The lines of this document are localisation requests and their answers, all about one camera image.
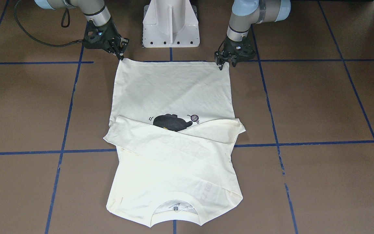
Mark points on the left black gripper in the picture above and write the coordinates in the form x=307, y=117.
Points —
x=228, y=45

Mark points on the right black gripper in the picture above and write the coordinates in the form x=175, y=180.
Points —
x=110, y=33

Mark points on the cream long sleeve shirt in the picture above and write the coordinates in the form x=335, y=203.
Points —
x=174, y=129

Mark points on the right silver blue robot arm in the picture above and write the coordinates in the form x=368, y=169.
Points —
x=95, y=10

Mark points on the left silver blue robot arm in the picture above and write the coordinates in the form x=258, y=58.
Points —
x=245, y=13

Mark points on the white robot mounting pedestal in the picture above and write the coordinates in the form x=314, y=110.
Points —
x=170, y=23

